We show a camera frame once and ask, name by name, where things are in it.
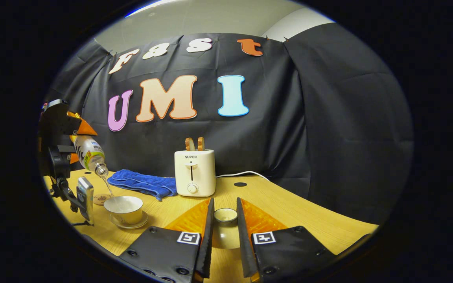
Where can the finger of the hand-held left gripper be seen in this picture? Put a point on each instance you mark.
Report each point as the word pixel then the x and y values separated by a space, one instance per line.
pixel 83 126
pixel 74 158

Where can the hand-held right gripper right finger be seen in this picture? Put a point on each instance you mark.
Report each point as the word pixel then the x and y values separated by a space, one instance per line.
pixel 289 251

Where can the beige saucer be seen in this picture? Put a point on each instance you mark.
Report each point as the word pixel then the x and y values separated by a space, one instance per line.
pixel 132 225

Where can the white toaster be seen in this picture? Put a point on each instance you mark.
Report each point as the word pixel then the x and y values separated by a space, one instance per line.
pixel 195 173

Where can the beige teacup lid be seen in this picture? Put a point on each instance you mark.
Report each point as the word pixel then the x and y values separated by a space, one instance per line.
pixel 225 228

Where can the clear water bottle white label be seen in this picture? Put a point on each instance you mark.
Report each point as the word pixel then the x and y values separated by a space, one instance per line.
pixel 89 153

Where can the black backdrop cloth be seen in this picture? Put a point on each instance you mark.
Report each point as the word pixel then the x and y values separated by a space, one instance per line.
pixel 328 118

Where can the bread slice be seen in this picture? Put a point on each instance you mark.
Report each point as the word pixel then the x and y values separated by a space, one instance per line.
pixel 201 144
pixel 189 144

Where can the beige teacup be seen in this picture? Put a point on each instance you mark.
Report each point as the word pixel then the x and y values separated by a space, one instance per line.
pixel 126 210

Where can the blue folded towel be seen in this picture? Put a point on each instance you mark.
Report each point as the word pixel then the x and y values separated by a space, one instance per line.
pixel 140 182

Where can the black table grommet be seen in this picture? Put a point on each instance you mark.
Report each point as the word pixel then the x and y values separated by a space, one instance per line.
pixel 240 184

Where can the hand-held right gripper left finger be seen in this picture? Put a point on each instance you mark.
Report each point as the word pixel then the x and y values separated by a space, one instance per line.
pixel 171 251

